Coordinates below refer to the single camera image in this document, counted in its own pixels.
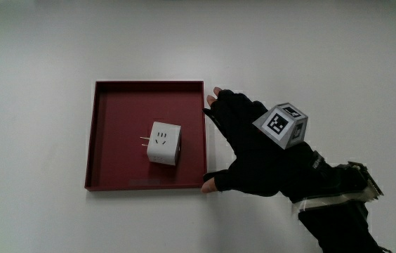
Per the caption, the person's right hand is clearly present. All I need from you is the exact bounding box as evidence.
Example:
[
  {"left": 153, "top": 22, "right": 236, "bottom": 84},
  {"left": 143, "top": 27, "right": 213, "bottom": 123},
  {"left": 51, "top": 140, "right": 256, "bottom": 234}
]
[{"left": 200, "top": 86, "right": 326, "bottom": 198}]

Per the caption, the white cube socket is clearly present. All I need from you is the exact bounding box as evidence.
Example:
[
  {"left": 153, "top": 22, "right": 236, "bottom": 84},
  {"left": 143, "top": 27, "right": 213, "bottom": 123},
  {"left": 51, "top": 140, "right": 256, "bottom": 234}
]
[{"left": 139, "top": 121, "right": 183, "bottom": 167}]

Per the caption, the person's right forearm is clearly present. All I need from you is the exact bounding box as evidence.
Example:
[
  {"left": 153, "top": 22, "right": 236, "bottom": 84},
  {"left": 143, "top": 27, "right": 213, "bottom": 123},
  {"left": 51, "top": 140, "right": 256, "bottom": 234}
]
[{"left": 289, "top": 160, "right": 395, "bottom": 253}]

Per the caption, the red square tray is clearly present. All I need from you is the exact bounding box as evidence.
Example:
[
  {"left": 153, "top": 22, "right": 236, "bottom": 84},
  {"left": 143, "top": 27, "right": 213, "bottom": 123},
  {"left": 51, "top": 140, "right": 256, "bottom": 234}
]
[{"left": 84, "top": 80, "right": 209, "bottom": 193}]

